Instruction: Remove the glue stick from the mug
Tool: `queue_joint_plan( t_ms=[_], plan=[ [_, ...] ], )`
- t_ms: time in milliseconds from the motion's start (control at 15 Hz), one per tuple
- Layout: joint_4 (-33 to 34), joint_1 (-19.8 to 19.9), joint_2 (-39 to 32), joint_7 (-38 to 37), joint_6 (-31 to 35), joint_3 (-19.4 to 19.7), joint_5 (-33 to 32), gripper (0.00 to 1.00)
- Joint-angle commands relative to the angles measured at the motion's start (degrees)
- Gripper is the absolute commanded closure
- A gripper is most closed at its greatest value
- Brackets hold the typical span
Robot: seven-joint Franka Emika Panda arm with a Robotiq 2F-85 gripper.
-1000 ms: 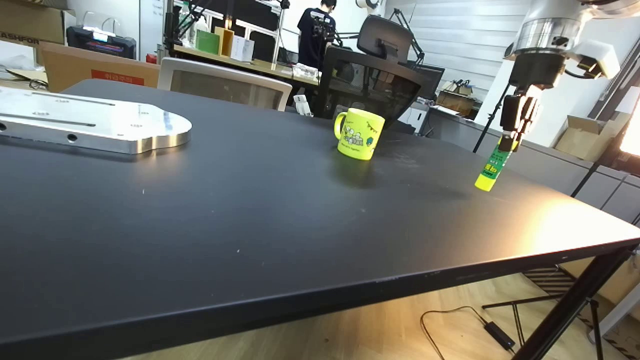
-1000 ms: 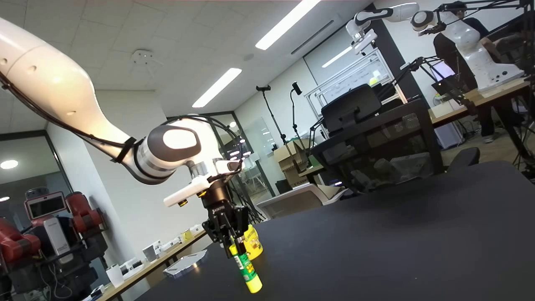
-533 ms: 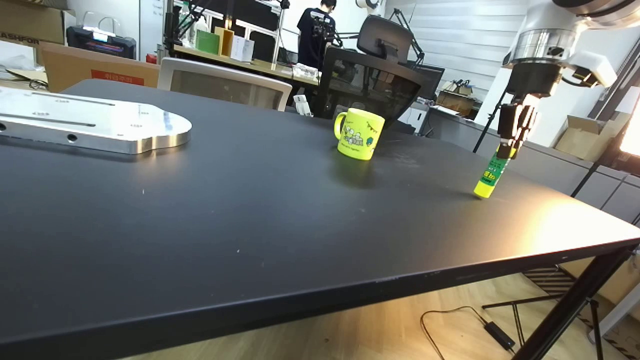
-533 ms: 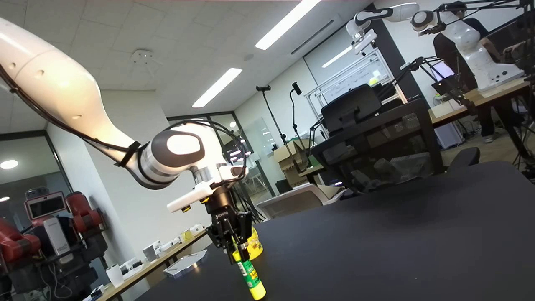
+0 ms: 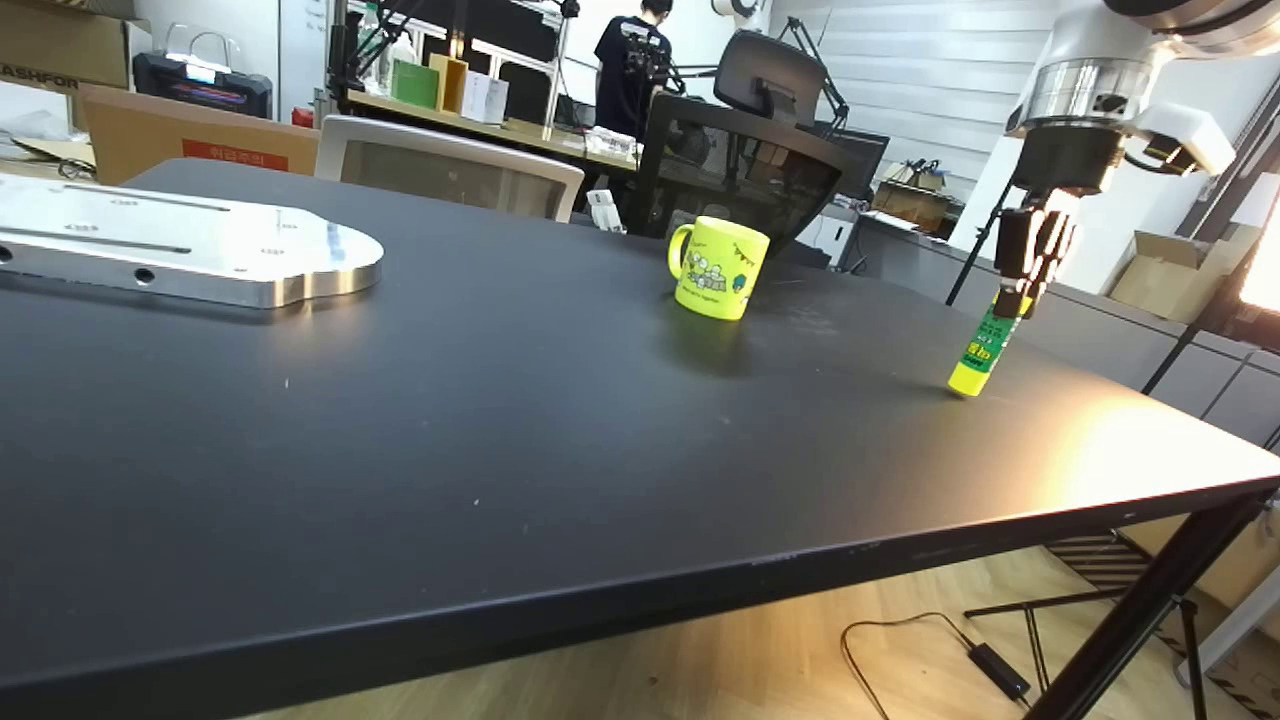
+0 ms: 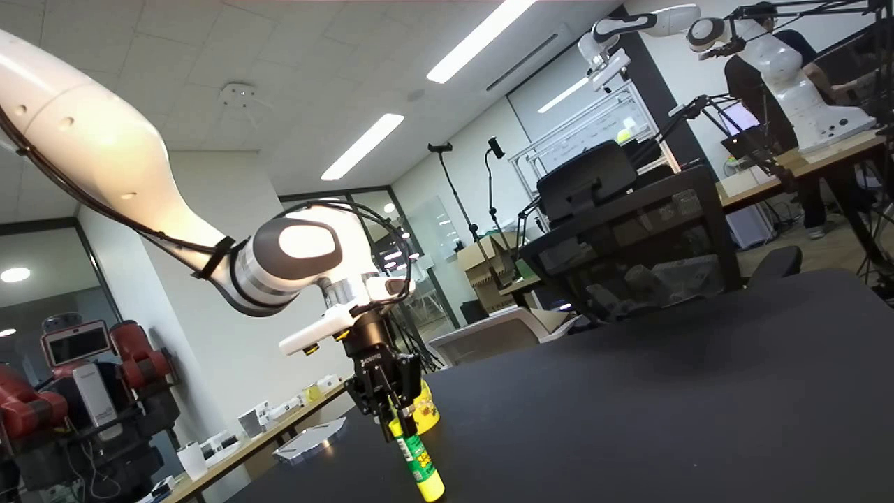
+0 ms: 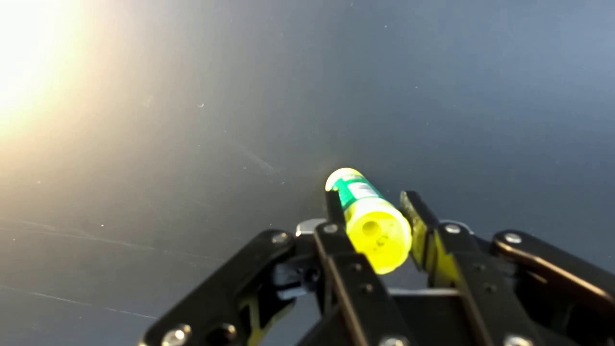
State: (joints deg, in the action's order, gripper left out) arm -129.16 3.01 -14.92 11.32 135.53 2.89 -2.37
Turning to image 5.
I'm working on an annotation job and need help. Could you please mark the white box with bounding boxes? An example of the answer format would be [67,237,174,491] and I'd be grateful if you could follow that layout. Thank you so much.
[461,71,511,126]

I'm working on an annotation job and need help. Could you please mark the window blinds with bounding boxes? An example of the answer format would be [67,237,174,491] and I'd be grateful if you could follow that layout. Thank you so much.
[775,0,1063,203]

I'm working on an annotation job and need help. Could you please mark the green yellow glue stick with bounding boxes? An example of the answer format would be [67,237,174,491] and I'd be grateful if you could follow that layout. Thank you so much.
[946,290,1035,399]

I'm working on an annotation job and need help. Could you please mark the person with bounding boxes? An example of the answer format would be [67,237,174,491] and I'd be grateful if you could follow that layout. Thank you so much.
[594,0,677,142]

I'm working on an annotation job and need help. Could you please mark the monitor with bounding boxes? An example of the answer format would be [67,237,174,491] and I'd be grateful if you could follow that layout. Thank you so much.
[826,127,891,201]

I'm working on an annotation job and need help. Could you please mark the yellow box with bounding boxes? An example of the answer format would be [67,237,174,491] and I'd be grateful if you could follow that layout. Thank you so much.
[429,53,470,114]

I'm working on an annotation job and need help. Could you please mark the black cable with power brick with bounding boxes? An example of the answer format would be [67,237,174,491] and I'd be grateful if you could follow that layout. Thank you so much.
[839,611,1033,720]

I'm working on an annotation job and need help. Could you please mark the aluminium mounting plate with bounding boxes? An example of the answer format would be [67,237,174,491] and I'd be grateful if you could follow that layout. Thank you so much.
[0,172,386,310]

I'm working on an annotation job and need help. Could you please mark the green box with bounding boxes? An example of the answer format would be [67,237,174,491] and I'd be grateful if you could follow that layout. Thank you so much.
[391,59,441,110]

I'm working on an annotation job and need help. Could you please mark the grey mesh chair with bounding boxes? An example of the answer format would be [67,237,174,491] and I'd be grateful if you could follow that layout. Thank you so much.
[314,114,587,224]

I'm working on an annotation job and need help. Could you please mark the stand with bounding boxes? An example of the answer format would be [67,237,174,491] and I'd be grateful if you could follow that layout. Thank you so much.
[964,588,1213,717]
[944,180,1023,308]

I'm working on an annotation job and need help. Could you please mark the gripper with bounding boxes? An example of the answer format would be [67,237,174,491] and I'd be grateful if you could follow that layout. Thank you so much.
[994,124,1128,322]

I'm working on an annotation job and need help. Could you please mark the open cardboard box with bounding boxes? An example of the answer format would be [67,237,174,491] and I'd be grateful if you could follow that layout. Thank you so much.
[1104,224,1263,327]

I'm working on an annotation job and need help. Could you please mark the white power adapter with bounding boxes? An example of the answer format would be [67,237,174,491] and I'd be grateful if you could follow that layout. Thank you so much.
[585,189,628,235]

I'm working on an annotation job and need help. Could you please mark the stack of cardboard boxes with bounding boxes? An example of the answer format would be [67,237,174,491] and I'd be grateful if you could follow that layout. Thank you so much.
[0,0,153,93]

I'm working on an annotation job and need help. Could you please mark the yellow mug with print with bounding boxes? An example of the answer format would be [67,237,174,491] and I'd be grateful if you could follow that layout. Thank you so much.
[667,215,772,322]

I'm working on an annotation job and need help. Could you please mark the wooden desk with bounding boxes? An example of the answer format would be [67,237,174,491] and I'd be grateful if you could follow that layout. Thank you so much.
[344,89,643,175]

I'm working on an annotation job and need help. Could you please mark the black 3d printer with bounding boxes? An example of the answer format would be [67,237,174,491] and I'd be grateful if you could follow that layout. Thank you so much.
[132,24,274,120]

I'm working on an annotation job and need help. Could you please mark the cardboard box with red label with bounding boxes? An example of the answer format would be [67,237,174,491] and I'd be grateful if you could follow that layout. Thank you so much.
[78,84,322,187]

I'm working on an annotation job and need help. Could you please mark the black mesh office chair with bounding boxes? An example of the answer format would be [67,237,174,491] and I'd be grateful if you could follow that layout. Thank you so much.
[622,29,853,273]

